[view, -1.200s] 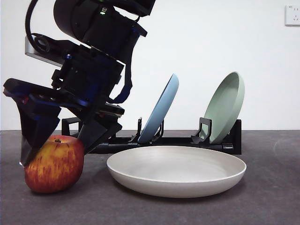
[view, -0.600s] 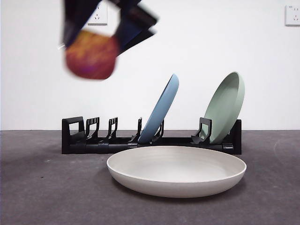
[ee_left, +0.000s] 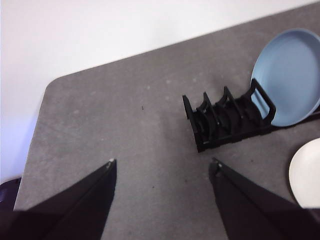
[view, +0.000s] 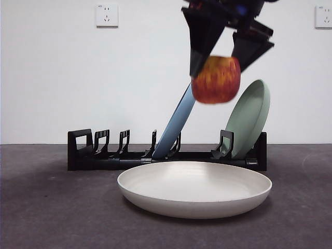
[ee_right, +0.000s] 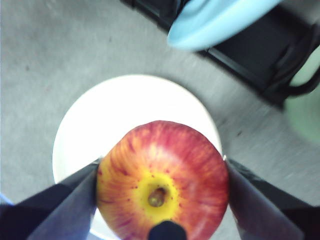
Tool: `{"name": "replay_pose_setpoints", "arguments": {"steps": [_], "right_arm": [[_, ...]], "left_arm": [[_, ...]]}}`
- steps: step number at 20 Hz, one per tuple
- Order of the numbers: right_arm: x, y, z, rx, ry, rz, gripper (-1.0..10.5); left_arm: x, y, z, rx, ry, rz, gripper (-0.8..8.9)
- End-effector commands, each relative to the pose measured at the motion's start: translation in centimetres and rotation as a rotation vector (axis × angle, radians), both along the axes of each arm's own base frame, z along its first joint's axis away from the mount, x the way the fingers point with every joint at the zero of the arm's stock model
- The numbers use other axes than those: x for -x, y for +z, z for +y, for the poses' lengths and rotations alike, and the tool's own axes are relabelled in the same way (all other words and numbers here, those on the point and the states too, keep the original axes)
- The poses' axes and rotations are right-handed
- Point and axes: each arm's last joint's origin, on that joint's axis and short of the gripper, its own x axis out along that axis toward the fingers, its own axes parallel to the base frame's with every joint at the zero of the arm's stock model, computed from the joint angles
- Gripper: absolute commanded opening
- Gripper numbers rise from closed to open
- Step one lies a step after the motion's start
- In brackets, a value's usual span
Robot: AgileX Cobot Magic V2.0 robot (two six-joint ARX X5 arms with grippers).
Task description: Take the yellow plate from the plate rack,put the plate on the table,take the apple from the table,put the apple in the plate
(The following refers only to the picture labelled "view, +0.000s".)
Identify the black plate rack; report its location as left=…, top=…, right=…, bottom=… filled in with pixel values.
left=67, top=129, right=268, bottom=172

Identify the cream yellow plate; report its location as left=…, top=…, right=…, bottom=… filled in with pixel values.
left=116, top=160, right=273, bottom=220

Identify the blue plate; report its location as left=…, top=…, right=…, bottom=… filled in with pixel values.
left=151, top=83, right=196, bottom=159

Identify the green plate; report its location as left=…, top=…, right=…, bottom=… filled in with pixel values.
left=223, top=79, right=271, bottom=159

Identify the red yellow apple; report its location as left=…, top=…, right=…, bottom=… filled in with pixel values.
left=191, top=55, right=242, bottom=105

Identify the white wall socket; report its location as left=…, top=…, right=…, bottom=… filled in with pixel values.
left=95, top=4, right=119, bottom=29
left=314, top=5, right=332, bottom=30

